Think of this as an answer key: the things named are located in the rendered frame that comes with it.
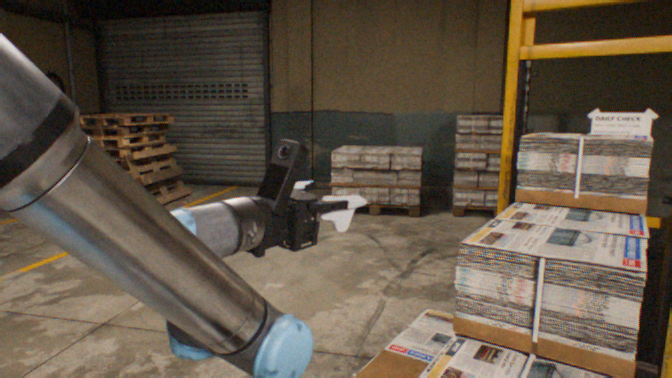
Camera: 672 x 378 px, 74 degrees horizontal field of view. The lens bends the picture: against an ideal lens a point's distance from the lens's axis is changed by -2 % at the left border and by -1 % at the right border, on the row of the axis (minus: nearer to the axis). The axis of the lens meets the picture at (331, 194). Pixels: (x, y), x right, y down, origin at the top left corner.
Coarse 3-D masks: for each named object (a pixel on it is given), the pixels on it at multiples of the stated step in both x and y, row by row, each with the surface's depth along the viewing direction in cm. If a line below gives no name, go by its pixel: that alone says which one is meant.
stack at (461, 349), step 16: (464, 336) 111; (448, 352) 102; (464, 352) 102; (480, 352) 102; (496, 352) 102; (512, 352) 102; (528, 352) 103; (432, 368) 96; (448, 368) 96; (464, 368) 96; (480, 368) 96; (496, 368) 96; (512, 368) 96; (528, 368) 96; (544, 368) 96; (560, 368) 96; (576, 368) 96
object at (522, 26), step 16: (512, 0) 193; (512, 16) 194; (528, 16) 197; (512, 32) 195; (528, 32) 198; (512, 48) 196; (512, 64) 197; (512, 80) 198; (528, 80) 202; (512, 96) 199; (512, 112) 200; (512, 128) 201; (512, 144) 203; (512, 160) 205; (512, 176) 206; (512, 192) 207
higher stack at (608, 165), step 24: (528, 144) 150; (552, 144) 146; (576, 144) 142; (600, 144) 138; (624, 144) 134; (648, 144) 131; (528, 168) 151; (552, 168) 147; (576, 168) 143; (600, 168) 139; (624, 168) 135; (648, 168) 132; (576, 192) 143; (600, 192) 140; (624, 192) 137
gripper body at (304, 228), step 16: (304, 192) 72; (288, 208) 68; (304, 208) 68; (272, 224) 63; (288, 224) 69; (304, 224) 70; (272, 240) 67; (288, 240) 69; (304, 240) 72; (256, 256) 65
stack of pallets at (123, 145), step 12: (84, 120) 628; (96, 120) 617; (108, 120) 623; (120, 120) 609; (132, 120) 672; (144, 120) 659; (168, 120) 708; (84, 132) 632; (96, 132) 616; (108, 132) 627; (120, 132) 609; (132, 132) 683; (144, 132) 659; (156, 132) 691; (108, 144) 628; (120, 144) 610; (132, 144) 631; (144, 144) 656; (168, 144) 720; (120, 156) 613; (168, 168) 719; (168, 180) 732
